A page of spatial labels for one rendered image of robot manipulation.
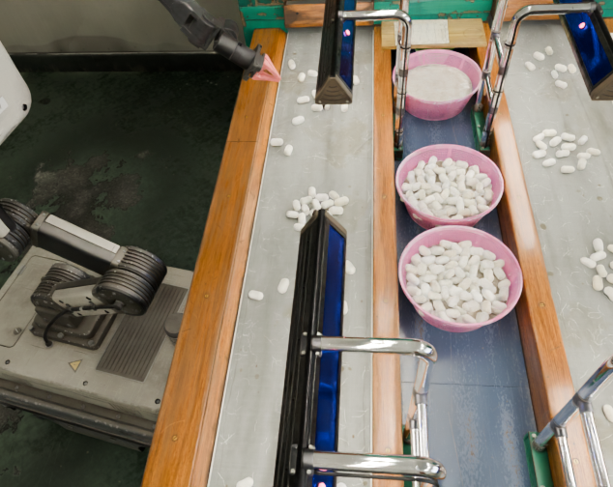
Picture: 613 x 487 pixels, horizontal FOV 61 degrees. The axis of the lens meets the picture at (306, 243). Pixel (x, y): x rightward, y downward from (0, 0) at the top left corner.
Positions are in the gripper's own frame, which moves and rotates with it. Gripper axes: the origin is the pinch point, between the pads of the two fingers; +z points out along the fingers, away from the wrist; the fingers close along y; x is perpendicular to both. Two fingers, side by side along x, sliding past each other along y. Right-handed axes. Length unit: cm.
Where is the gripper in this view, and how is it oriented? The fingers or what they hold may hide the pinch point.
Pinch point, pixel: (277, 78)
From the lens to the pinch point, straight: 157.2
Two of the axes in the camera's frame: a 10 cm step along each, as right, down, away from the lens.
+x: -5.8, 4.6, 6.7
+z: 8.1, 4.0, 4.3
